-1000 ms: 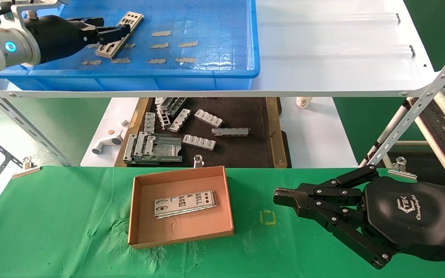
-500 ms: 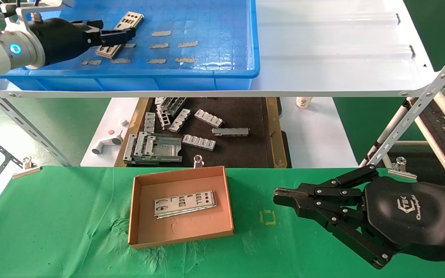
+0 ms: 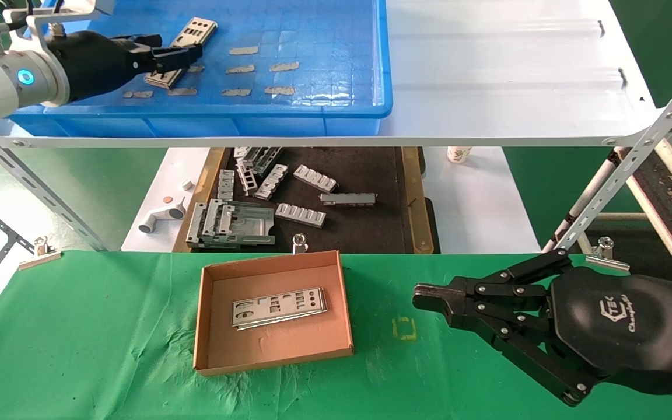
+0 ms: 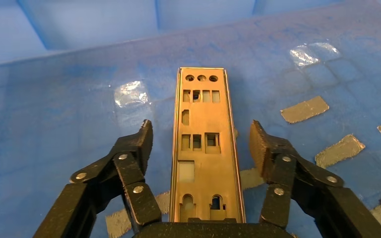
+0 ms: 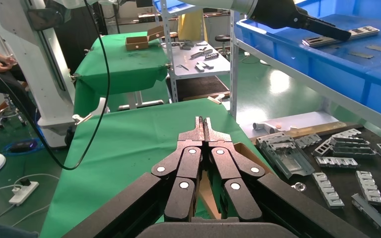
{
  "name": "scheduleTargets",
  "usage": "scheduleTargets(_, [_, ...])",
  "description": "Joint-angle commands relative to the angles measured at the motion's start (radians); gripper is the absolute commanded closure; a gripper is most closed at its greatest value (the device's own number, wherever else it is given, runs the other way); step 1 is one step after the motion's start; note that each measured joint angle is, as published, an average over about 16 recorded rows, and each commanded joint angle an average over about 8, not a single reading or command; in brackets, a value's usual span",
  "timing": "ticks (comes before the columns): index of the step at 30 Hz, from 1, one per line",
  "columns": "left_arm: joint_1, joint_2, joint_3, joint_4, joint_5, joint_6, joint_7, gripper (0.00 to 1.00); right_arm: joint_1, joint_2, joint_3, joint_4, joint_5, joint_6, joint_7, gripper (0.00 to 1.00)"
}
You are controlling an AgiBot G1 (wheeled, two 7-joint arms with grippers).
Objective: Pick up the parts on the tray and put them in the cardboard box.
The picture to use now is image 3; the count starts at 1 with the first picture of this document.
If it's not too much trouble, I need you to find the white diagonal tube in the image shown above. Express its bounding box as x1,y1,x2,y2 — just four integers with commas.
555,157,617,237

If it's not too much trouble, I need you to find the cream horizontal tube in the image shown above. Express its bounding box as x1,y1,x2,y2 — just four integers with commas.
596,213,672,223

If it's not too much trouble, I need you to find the white plastic pipe fitting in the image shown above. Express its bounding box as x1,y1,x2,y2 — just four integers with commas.
138,198,187,234

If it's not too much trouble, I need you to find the long dark metal bar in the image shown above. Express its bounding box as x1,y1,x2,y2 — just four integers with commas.
320,192,377,207

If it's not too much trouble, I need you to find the shallow brown cardboard box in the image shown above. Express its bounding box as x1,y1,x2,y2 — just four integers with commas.
193,251,354,376

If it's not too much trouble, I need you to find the large grey metal plate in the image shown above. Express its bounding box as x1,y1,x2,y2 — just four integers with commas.
186,198,277,250

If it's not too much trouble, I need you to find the slotted grey metal bracket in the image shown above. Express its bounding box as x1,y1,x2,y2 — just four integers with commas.
275,203,327,228
293,165,338,194
253,164,289,201
217,170,236,202

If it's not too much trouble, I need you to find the narrow grey metal strip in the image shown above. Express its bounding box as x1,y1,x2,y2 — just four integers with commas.
187,201,207,243

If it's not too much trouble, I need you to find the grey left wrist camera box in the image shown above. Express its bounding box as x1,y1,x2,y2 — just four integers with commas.
56,0,116,17

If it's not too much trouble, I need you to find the ladder shaped metal bracket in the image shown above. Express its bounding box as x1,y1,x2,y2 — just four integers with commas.
236,159,258,196

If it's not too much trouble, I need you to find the green table cloth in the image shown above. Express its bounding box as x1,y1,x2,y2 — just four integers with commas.
0,251,672,420

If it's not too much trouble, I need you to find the white metal shelf board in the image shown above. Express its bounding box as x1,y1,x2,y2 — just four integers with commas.
0,0,657,148

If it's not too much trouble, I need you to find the blue plastic tray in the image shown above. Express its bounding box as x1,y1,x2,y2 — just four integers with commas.
6,0,394,138

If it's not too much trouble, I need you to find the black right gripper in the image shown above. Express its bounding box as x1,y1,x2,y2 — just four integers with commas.
413,248,672,407

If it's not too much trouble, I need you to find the folded grey metal bracket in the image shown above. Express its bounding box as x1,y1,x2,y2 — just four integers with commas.
205,198,235,237

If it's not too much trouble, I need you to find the perforated dark metal bracket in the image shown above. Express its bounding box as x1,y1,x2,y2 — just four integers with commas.
234,147,284,176

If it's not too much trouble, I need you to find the silver left camera bracket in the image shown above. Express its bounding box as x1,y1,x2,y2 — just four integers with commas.
26,10,109,44

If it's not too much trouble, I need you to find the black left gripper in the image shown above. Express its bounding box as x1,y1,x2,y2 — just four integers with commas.
50,30,204,104

